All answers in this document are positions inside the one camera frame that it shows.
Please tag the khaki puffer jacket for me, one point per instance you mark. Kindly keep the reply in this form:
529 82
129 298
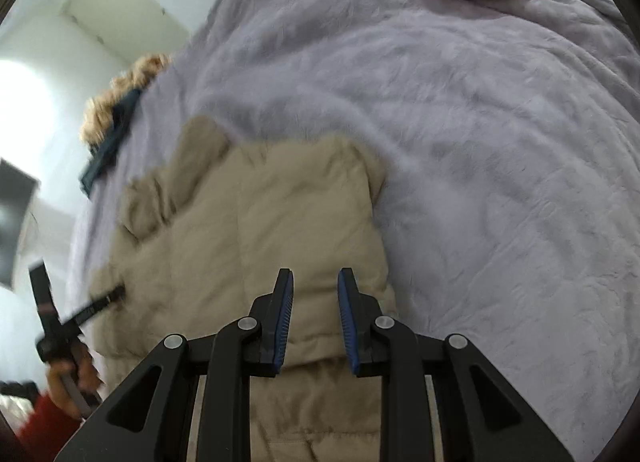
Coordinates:
199 239

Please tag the person left hand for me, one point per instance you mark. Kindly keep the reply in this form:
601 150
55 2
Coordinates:
71 381

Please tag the dark teal folded garment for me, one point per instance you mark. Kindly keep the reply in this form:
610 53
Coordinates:
103 155

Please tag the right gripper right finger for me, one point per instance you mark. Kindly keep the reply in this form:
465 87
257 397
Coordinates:
442 399

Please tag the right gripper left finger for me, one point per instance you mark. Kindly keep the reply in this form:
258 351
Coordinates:
148 417

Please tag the purple quilted bedspread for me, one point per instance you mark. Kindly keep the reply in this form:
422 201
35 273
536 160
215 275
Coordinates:
511 132

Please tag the tan striped crumpled garment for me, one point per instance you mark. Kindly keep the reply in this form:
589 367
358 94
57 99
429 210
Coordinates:
98 110

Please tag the white framed monitor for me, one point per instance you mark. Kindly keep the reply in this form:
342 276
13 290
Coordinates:
16 192

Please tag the white door with handle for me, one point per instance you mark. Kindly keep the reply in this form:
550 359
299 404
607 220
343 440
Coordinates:
128 28

